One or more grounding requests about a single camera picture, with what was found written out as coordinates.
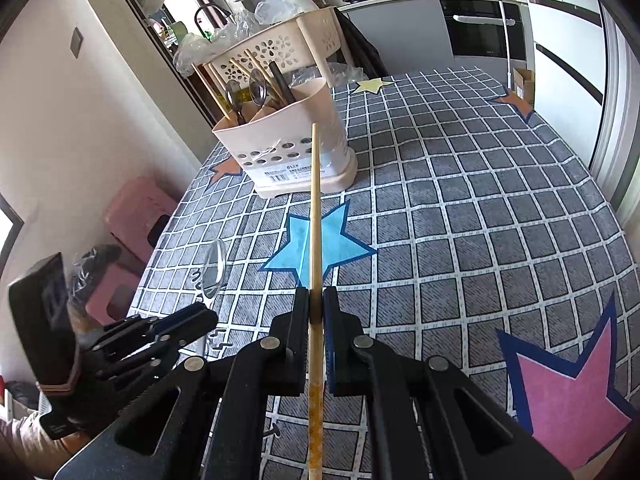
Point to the black jacket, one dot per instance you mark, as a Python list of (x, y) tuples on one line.
[(362, 45)]

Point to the grey checked star tablecloth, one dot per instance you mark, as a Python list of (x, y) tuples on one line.
[(450, 210)]

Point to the grey wall switch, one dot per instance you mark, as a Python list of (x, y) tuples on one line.
[(76, 42)]

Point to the person's left forearm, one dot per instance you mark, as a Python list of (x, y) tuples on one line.
[(25, 452)]

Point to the sliding door frame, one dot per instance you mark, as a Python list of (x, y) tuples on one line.
[(617, 110)]

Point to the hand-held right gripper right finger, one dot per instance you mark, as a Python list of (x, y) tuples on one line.
[(331, 320)]

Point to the cardboard box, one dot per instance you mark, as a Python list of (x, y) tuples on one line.
[(525, 87)]

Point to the white pole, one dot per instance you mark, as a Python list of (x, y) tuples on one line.
[(506, 45)]

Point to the black built-in oven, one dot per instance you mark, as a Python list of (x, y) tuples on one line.
[(480, 27)]

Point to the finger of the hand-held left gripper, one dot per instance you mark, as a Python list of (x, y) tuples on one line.
[(145, 367), (185, 320)]

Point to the clear plastic bag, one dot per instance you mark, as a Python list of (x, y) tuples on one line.
[(280, 2), (95, 270)]

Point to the white refrigerator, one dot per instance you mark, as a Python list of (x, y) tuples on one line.
[(565, 20)]

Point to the pink plastic stool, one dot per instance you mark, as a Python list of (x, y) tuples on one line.
[(117, 287), (135, 210)]

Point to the grey kitchen cabinet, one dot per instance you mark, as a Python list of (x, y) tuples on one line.
[(400, 35)]

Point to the beige perforated plastic basket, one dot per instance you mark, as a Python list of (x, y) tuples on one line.
[(280, 47)]

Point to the beige utensil holder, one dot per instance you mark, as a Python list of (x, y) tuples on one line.
[(295, 125)]

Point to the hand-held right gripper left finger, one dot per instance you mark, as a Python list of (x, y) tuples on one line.
[(300, 320)]

